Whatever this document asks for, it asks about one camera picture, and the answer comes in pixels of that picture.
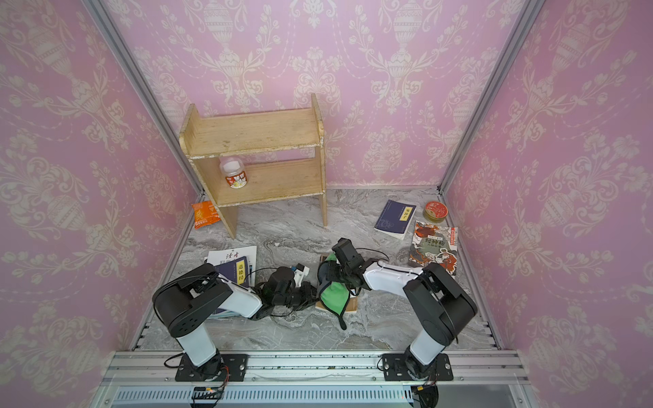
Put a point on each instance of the black and tan book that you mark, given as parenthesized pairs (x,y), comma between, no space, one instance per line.
(352,305)

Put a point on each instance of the wooden two-tier shelf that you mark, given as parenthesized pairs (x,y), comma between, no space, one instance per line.
(206,141)

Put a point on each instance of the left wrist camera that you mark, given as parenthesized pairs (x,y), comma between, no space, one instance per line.
(300,273)

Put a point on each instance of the white book blue swirl cover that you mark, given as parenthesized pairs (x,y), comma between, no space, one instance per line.
(234,253)

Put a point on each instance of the green cloth with black trim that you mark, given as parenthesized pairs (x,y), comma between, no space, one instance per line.
(322,290)

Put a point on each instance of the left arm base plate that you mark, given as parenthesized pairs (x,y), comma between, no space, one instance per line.
(230,368)

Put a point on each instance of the dark blue book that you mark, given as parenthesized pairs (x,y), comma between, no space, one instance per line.
(235,271)

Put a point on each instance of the white plastic jar red label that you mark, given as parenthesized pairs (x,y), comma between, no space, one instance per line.
(234,172)

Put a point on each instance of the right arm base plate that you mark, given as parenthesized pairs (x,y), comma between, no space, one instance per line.
(398,367)

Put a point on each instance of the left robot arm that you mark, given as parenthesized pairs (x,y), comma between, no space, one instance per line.
(184,304)

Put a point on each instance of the red illustrated Chinese book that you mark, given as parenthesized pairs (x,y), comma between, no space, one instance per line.
(433,243)

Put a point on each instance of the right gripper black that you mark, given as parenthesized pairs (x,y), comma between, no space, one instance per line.
(332,272)

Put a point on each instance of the dark purple book yellow label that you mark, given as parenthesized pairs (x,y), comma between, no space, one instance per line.
(395,219)

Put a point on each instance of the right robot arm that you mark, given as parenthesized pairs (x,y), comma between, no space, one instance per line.
(442,306)

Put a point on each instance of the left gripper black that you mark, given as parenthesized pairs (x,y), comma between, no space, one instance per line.
(309,291)

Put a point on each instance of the red round tin can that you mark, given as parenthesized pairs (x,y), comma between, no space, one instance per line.
(435,212)

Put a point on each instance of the orange snack packet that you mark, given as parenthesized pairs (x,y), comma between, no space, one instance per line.
(205,214)

